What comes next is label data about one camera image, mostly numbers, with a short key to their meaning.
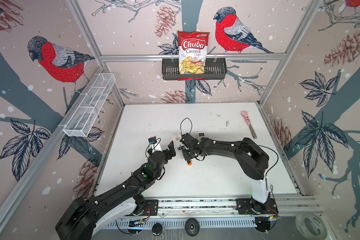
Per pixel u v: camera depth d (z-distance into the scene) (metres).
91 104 0.80
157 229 0.60
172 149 0.73
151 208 0.73
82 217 0.41
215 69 0.95
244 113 1.12
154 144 0.68
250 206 0.73
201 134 1.01
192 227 0.59
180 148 0.95
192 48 0.83
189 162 0.88
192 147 0.71
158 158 0.60
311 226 0.70
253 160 0.50
